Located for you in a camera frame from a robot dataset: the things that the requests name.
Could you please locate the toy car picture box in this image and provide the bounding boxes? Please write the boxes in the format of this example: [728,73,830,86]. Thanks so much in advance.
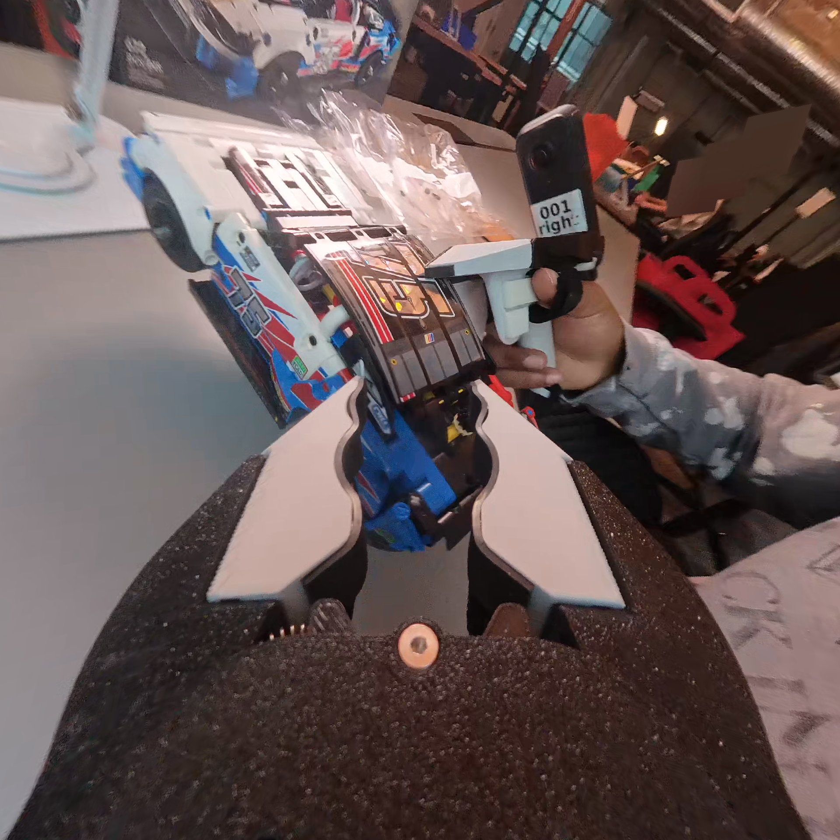
[108,0,416,127]

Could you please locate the silver ventilation duct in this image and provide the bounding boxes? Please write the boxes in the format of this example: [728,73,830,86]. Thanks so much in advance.
[646,0,840,122]

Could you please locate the blue white brick toy car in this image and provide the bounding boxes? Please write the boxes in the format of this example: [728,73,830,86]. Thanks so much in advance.
[120,110,526,557]

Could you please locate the white monitor stand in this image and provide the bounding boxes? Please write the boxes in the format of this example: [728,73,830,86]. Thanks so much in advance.
[0,0,151,241]

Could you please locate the wooden table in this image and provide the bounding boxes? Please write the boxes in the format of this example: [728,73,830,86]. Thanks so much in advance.
[406,14,529,129]

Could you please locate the window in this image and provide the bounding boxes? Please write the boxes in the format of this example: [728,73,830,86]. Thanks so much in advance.
[507,0,616,74]

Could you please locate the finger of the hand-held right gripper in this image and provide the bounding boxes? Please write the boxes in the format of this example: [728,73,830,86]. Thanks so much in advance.
[424,238,534,278]

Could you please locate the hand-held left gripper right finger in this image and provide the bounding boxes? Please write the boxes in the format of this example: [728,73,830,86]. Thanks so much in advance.
[471,381,626,636]

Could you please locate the red bag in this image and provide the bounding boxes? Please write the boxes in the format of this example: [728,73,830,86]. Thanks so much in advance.
[632,252,747,361]

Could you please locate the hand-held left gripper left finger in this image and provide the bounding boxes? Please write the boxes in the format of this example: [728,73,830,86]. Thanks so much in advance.
[206,376,367,618]

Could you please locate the person's right forearm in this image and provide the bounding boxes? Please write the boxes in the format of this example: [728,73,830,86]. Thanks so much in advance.
[576,325,840,531]

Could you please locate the person's pale printed pants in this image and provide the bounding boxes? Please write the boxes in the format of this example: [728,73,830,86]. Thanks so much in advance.
[682,517,840,840]

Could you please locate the clear plastic bag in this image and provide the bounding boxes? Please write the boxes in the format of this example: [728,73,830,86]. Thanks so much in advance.
[276,88,521,245]

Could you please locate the person's right hand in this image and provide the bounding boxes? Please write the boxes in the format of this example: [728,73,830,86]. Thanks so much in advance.
[482,268,627,395]

